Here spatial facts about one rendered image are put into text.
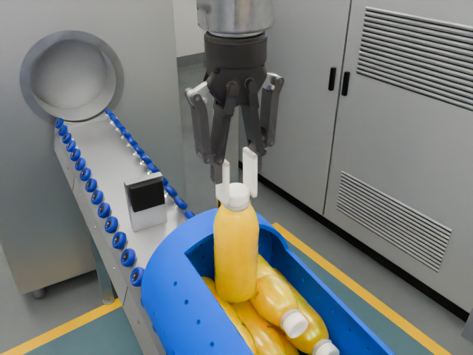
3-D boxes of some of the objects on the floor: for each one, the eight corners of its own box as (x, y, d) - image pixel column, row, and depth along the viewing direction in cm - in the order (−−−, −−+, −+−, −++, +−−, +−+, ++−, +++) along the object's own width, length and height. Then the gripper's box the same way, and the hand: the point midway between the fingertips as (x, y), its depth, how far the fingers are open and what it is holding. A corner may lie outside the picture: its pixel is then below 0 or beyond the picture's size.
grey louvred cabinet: (272, 142, 369) (281, -49, 293) (545, 297, 222) (706, -7, 146) (219, 161, 342) (215, -45, 266) (491, 351, 194) (654, 12, 118)
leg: (112, 294, 223) (91, 193, 190) (116, 302, 219) (94, 200, 186) (101, 299, 221) (77, 196, 188) (104, 306, 216) (81, 203, 183)
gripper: (276, 16, 57) (270, 171, 70) (157, 31, 50) (173, 200, 63) (312, 27, 52) (298, 194, 64) (182, 46, 45) (195, 228, 57)
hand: (236, 177), depth 62 cm, fingers closed on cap, 4 cm apart
